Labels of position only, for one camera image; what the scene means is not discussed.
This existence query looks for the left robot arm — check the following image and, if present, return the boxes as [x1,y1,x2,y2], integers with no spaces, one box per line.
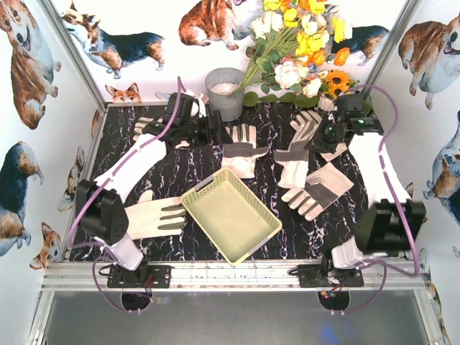
[70,92,231,271]

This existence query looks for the purple cable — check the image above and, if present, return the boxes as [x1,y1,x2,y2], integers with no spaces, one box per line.
[323,84,421,314]
[67,75,188,314]

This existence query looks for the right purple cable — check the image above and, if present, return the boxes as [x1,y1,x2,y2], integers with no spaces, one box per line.
[323,84,421,314]

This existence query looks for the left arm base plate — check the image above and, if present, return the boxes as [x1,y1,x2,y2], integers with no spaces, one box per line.
[107,265,172,288]

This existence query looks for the pale green storage basket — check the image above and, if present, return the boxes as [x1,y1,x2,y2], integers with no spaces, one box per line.
[180,167,282,267]

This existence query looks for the white grey-palm glove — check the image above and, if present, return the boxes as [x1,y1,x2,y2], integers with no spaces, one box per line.
[274,143,309,188]

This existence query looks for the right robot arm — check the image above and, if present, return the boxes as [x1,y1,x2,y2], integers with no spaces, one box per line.
[319,91,426,277]

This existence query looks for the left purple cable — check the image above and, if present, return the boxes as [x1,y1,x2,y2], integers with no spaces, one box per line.
[67,75,188,314]

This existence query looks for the artificial flower bouquet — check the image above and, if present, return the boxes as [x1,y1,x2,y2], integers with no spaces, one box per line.
[234,1,352,97]

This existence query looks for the grey bucket with gravel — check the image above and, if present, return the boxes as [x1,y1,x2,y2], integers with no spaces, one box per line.
[205,68,244,122]

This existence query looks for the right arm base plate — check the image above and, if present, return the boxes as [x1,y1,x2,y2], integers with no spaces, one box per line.
[298,265,364,288]

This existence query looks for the sunflower pot white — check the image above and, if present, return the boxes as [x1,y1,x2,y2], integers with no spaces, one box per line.
[317,70,359,111]

